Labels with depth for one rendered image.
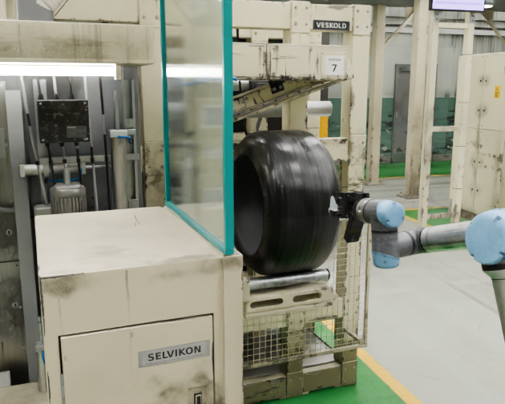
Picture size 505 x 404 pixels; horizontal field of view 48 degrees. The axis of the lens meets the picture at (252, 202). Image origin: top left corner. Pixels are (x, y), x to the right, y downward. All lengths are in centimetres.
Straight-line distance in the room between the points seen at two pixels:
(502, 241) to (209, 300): 64
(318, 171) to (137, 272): 103
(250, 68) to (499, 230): 131
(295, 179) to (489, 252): 82
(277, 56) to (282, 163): 56
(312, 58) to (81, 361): 165
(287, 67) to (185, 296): 141
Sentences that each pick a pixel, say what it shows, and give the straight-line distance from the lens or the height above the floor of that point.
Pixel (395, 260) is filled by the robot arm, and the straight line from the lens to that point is 165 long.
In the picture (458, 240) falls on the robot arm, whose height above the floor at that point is 121.
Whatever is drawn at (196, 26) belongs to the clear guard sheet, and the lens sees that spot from 132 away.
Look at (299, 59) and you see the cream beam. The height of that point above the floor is 172.
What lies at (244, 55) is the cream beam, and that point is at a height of 173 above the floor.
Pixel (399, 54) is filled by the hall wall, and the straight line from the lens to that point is 1270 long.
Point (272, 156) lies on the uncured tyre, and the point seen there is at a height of 137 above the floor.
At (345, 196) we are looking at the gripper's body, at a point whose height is 128.
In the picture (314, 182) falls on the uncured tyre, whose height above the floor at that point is 129.
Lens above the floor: 161
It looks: 11 degrees down
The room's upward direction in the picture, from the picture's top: straight up
